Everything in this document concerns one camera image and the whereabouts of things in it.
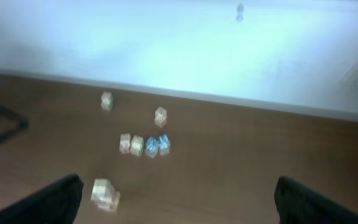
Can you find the wooden block blue letter D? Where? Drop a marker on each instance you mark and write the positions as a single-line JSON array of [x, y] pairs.
[[151, 147]]

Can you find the far wooden block green side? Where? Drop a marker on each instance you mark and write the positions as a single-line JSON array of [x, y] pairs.
[[107, 100]]

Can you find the wooden block blue side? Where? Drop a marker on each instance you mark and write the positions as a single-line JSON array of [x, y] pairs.
[[102, 188]]

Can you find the wooden block red side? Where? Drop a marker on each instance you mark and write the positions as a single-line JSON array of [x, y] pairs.
[[160, 117]]

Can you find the wooden block red letter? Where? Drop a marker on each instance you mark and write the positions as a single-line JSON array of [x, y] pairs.
[[125, 143]]

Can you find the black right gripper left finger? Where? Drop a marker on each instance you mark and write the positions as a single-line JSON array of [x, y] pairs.
[[57, 203]]

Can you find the wooden block blue number 5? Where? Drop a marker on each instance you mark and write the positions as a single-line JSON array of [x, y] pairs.
[[164, 144]]

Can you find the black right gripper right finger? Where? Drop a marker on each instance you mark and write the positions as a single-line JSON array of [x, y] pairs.
[[298, 204]]

